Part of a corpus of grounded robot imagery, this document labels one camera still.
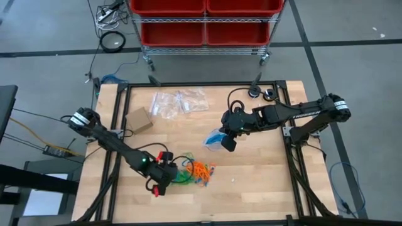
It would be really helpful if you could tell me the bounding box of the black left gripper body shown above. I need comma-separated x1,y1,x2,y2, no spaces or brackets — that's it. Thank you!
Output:
146,151,179,198

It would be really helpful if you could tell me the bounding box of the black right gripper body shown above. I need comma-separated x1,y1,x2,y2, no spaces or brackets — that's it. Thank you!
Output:
220,107,261,136

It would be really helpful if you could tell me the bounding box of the bunch of blue rubber bands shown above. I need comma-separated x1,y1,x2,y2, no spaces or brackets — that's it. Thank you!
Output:
205,131,225,147

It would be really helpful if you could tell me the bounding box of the green rubber band tangle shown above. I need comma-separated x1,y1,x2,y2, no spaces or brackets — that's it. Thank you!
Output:
170,153,197,186

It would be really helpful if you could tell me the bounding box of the orange rubber band tangle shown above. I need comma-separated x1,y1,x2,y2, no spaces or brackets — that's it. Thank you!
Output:
185,159,217,188

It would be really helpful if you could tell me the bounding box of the small cardboard box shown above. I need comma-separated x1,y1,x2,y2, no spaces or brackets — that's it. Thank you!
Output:
125,107,155,135

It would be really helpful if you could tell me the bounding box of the red plastic bin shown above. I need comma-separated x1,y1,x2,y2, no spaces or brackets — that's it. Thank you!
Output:
139,21,205,48
206,0,285,18
205,21,271,48
129,0,207,18

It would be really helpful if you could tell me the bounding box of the black power adapter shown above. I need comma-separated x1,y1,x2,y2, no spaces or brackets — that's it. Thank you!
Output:
41,144,69,158

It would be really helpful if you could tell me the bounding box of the black device with green light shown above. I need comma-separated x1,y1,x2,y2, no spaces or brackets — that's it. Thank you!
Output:
92,77,102,97

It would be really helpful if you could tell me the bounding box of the white power strip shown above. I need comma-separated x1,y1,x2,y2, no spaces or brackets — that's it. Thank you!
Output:
96,8,115,22

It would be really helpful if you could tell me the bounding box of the black desk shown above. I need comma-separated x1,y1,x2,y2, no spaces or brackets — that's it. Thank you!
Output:
0,84,19,145

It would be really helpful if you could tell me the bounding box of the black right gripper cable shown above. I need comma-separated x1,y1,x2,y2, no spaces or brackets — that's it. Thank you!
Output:
227,87,283,114

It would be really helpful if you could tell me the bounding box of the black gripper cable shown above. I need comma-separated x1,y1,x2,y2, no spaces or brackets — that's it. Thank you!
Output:
134,143,196,185
227,87,283,114

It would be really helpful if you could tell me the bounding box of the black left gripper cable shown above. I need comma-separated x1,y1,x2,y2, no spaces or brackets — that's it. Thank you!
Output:
134,143,196,185

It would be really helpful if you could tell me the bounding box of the yellow wire spool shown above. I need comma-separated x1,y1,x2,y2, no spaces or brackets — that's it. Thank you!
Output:
263,89,278,102

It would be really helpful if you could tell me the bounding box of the black aluminium rig frame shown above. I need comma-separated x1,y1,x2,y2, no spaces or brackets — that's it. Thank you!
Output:
75,80,340,226

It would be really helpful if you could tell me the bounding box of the wire shelving cart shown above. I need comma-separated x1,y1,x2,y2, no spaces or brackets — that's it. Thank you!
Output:
124,0,289,72

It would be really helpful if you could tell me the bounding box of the blue cable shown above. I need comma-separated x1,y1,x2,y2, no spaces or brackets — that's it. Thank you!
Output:
100,73,122,85
329,161,367,218

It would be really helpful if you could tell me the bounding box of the black bench frame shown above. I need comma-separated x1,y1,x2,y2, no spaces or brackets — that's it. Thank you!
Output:
0,159,80,226

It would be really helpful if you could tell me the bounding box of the orange floor cable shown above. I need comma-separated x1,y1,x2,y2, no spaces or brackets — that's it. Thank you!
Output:
8,116,86,157

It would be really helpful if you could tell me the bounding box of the white coiled cable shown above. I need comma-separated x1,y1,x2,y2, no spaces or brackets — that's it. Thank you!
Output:
95,18,121,31

